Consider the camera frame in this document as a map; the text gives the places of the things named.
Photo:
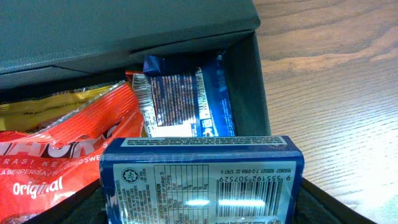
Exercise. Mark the small blue candy bar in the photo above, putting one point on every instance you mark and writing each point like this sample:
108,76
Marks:
252,179

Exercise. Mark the red Hacks candy bag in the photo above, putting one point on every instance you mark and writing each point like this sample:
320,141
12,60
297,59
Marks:
42,169

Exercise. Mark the yellow Hacks candy bag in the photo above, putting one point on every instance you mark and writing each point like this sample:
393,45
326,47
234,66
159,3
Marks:
37,113

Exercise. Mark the purple chocolate bar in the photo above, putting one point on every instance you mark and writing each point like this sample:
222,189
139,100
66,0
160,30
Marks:
173,84

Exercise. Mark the blue Oreo cookie pack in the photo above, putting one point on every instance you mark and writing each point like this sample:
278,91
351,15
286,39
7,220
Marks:
216,119

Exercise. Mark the Haribo gummy candy bag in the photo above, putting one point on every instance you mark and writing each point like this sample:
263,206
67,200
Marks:
143,93

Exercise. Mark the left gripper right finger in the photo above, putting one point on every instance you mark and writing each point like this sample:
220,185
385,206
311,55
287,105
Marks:
315,206

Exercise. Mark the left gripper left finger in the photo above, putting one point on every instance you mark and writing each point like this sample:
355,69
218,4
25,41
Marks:
85,206

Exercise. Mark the black cardboard gift box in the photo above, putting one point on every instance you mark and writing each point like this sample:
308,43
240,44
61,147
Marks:
49,46

